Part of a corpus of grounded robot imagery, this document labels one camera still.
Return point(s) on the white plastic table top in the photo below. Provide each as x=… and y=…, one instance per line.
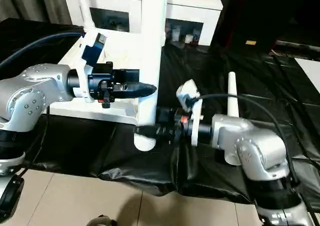
x=120, y=55

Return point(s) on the white plastic table leg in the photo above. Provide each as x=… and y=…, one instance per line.
x=150, y=48
x=233, y=98
x=85, y=8

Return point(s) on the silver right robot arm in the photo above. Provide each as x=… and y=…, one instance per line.
x=252, y=145

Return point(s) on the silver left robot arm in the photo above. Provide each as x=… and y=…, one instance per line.
x=32, y=93

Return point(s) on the small white cup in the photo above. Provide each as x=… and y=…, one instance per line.
x=189, y=38

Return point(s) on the white cabinet with glass doors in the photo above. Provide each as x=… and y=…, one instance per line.
x=120, y=0

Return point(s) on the black mat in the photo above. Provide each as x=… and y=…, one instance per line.
x=250, y=85

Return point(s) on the grey curtain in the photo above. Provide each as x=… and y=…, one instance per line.
x=30, y=3

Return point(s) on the small tan label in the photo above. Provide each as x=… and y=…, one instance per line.
x=251, y=42

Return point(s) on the white flat board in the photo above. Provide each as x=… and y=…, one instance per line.
x=310, y=70

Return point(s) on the black cabinet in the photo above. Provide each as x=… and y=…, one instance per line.
x=270, y=10

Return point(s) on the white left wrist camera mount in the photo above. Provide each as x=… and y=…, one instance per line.
x=87, y=53

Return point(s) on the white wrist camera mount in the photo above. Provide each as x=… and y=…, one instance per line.
x=190, y=93
x=87, y=53

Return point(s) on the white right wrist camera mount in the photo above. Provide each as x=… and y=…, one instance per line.
x=190, y=93

